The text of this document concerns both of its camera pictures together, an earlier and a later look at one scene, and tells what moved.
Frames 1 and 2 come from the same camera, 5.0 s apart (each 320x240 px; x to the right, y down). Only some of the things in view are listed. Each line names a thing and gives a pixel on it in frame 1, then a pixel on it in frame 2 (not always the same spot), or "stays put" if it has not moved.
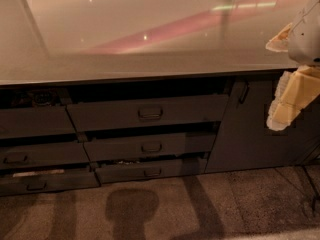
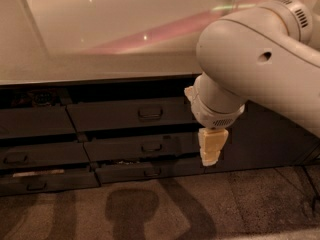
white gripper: [306, 37] → [210, 116]
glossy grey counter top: [55, 33] stays put
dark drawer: [31, 184] stays put
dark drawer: [153, 148] stays put
